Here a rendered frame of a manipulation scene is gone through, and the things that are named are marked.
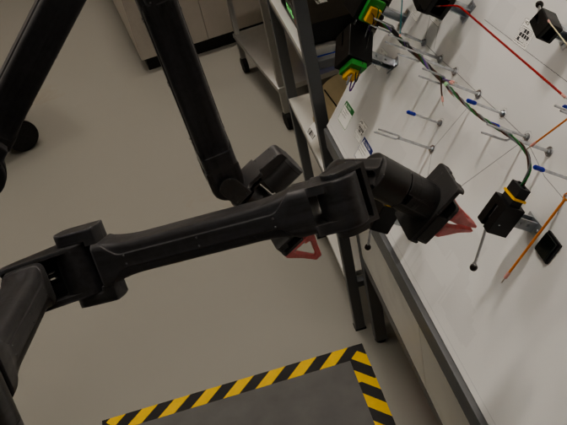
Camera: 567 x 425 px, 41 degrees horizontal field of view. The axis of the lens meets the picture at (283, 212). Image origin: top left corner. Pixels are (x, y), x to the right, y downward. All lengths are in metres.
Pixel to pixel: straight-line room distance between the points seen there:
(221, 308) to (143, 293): 0.36
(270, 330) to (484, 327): 1.49
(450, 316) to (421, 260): 0.16
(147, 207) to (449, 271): 2.28
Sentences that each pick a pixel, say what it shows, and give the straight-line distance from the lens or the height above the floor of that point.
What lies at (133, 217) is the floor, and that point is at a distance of 3.52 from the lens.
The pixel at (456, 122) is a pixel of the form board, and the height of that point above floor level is 1.11.
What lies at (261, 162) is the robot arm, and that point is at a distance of 1.28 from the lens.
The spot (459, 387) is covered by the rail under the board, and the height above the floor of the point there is 0.86.
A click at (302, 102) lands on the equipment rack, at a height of 0.66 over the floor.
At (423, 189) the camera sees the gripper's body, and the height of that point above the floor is 1.34.
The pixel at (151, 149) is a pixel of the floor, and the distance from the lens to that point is 3.98.
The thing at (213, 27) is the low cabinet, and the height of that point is 0.16.
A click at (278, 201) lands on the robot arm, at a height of 1.39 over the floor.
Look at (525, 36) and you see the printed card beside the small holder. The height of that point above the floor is 1.29.
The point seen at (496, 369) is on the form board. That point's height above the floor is 0.93.
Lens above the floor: 1.95
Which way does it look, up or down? 37 degrees down
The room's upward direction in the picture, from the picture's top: 14 degrees counter-clockwise
